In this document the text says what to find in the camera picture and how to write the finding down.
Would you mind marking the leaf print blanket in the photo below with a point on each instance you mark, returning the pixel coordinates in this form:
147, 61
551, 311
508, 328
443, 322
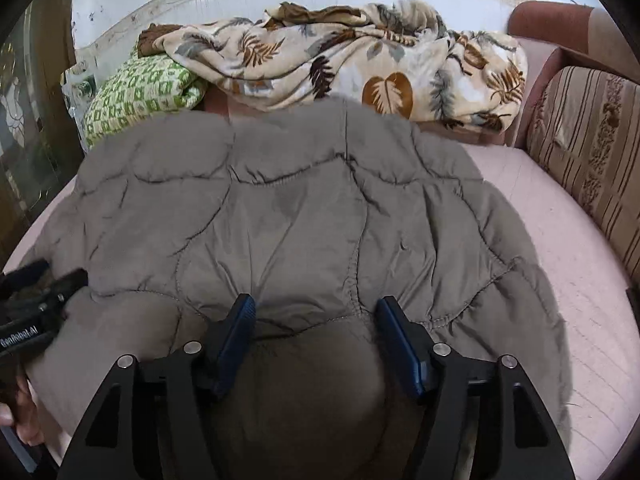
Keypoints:
350, 50

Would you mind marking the wooden door with patterned glass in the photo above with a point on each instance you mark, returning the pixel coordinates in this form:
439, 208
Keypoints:
30, 110

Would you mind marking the person's left hand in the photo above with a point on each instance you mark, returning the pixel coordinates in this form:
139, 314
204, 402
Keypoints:
20, 410

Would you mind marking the grey quilted jacket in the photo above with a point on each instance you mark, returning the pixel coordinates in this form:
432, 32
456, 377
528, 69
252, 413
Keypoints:
300, 210

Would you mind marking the clear plastic packet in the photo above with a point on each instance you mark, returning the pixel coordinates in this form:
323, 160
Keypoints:
80, 90

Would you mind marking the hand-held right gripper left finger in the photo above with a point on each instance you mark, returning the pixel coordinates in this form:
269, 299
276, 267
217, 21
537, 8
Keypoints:
235, 345

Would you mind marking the striped floral sofa cushion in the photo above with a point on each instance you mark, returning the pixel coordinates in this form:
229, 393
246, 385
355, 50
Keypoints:
590, 135

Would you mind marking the brown cloth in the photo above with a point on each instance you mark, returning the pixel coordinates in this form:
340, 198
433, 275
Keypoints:
152, 40

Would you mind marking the reddish sofa armrest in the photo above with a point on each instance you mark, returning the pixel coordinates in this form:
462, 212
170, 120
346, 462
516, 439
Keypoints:
540, 25

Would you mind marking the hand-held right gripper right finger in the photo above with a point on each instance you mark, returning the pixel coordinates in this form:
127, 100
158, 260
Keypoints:
400, 345

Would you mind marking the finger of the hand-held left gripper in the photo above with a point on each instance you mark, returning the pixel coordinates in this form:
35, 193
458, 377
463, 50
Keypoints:
27, 272
65, 287

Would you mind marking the green patterned pillow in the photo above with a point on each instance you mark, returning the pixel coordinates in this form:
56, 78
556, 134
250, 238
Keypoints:
140, 90

